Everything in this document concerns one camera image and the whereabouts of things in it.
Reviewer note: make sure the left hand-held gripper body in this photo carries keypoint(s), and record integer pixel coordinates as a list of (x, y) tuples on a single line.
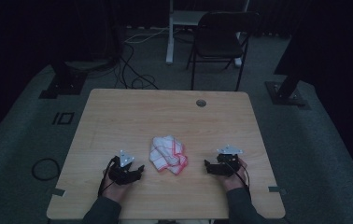
[(122, 175)]

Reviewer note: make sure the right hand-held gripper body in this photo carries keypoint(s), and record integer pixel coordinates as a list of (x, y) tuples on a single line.
[(227, 165)]

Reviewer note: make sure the white cloth with red edge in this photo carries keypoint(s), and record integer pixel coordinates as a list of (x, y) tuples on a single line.
[(166, 154)]

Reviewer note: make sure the person's left hand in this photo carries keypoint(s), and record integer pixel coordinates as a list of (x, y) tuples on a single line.
[(115, 191)]

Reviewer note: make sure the person's right hand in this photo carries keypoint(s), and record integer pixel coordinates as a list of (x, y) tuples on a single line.
[(235, 182)]

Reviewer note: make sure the grey tape piece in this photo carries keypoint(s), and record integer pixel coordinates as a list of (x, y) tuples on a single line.
[(276, 189), (58, 192)]

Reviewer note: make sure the grey round table grommet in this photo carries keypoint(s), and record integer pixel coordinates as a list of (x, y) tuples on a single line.
[(201, 103)]

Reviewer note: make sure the grey round stand base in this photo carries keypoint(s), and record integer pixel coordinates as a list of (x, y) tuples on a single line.
[(87, 64)]

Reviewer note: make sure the black folding chair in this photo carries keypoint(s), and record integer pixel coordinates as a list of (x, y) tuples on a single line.
[(218, 43)]

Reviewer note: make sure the black stand with base plate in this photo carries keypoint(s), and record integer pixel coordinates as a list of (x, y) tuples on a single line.
[(285, 95), (64, 85)]

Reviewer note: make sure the white desk frame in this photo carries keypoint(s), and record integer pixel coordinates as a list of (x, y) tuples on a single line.
[(170, 46)]

